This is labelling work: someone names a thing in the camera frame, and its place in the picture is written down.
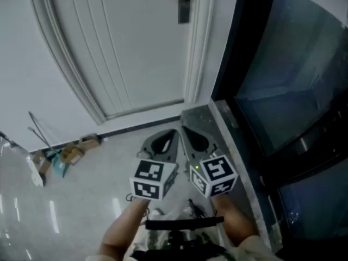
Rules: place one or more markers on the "steel door lock plate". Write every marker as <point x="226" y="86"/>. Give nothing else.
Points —
<point x="184" y="12"/>

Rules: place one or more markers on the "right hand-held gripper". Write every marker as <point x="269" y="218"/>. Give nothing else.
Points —
<point x="217" y="173"/>

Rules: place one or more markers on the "brown cardboard box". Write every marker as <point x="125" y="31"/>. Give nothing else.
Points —
<point x="89" y="143"/>
<point x="72" y="155"/>
<point x="42" y="162"/>

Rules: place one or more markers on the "person's white shoe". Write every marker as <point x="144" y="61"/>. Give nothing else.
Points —
<point x="157" y="212"/>

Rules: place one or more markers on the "dark stone plinth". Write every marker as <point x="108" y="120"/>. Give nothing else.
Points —
<point x="198" y="115"/>

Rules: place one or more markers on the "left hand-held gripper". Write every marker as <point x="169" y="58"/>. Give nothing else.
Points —
<point x="148" y="181"/>

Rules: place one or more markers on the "white panelled door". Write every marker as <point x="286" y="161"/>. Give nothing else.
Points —
<point x="194" y="64"/>

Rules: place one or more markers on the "black chest camera mount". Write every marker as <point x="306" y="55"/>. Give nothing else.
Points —
<point x="185" y="223"/>

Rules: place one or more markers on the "person's left forearm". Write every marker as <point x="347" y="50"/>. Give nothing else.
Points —
<point x="122" y="227"/>

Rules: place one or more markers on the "person's right forearm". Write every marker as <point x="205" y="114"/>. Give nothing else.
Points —
<point x="233" y="222"/>

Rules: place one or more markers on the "person's light clothing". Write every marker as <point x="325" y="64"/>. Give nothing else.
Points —
<point x="255" y="249"/>

